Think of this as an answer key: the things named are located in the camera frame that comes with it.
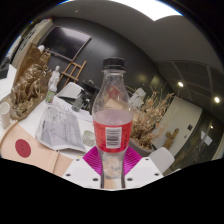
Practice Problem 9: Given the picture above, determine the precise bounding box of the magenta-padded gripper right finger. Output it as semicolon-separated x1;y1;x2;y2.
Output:
121;146;164;190

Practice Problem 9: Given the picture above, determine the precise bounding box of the clear red-label drink bottle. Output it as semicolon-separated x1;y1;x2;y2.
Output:
92;56;134;190

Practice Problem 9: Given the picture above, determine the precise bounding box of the black wall screen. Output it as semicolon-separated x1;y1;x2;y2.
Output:
41;25;92;63

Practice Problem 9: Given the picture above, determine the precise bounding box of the dried plant in grey pot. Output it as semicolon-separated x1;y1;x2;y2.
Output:
128;87;176;158

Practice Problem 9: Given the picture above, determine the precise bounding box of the flat round red coaster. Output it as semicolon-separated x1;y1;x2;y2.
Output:
14;138;32;159

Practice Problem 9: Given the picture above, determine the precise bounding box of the white chair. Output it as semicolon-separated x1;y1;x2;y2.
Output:
57;81;84;100
148;146;175;174

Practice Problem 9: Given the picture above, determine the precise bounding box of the open grey printed magazine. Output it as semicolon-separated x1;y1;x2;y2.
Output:
34;103;87;154

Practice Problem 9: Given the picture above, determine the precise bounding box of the white plaster statue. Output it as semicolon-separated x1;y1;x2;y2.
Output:
130;87;147;110

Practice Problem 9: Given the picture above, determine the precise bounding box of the wooden easel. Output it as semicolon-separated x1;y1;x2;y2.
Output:
59;59;88;88

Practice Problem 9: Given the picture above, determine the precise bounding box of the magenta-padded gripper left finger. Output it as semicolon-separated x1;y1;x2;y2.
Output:
62;146;103;190

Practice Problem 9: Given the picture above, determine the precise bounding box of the wooden cactus figure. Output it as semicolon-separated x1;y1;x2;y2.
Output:
163;128;180;150

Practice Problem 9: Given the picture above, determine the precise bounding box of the light plywood board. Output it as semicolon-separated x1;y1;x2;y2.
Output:
0;121;74;178

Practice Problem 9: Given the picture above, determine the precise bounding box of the dark spray bottle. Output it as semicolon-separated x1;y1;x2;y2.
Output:
71;93;86;113

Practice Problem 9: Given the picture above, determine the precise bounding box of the small glass jar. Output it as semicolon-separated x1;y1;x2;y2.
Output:
82;129;97;147

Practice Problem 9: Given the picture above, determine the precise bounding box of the green-label white spray bottle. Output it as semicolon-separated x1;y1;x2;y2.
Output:
45;81;58;105

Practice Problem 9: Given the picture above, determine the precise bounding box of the long ceiling light strip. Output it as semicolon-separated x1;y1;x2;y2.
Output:
109;0;183;22

